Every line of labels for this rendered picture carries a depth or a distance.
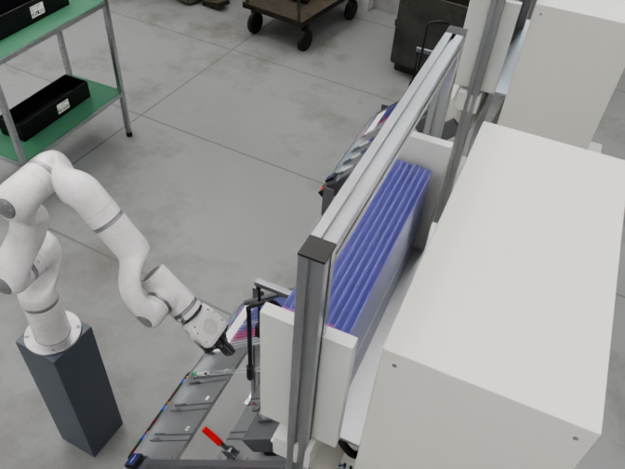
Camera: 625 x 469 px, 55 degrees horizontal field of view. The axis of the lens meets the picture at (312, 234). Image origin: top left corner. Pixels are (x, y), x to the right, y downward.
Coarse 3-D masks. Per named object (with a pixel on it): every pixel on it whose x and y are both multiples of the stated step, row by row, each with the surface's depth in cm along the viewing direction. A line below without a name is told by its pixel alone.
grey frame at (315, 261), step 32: (448, 32) 128; (448, 96) 137; (320, 256) 78; (320, 288) 81; (320, 320) 86; (256, 352) 243; (320, 352) 95; (256, 384) 260; (288, 416) 107; (288, 448) 115
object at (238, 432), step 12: (252, 396) 167; (240, 420) 161; (252, 420) 157; (240, 432) 156; (228, 444) 155; (240, 444) 152; (240, 456) 147; (252, 456) 144; (264, 456) 141; (276, 456) 139
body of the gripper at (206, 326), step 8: (200, 304) 170; (200, 312) 168; (208, 312) 170; (216, 312) 172; (192, 320) 166; (200, 320) 167; (208, 320) 169; (216, 320) 171; (224, 320) 173; (184, 328) 167; (192, 328) 166; (200, 328) 167; (208, 328) 168; (216, 328) 170; (224, 328) 172; (192, 336) 167; (200, 336) 166; (208, 336) 168; (216, 336) 170; (208, 344) 167
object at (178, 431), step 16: (240, 352) 193; (208, 368) 198; (224, 368) 191; (192, 384) 196; (208, 384) 189; (224, 384) 183; (192, 400) 187; (208, 400) 180; (176, 416) 185; (192, 416) 179; (160, 432) 183; (176, 432) 177; (192, 432) 171; (160, 448) 175; (176, 448) 170
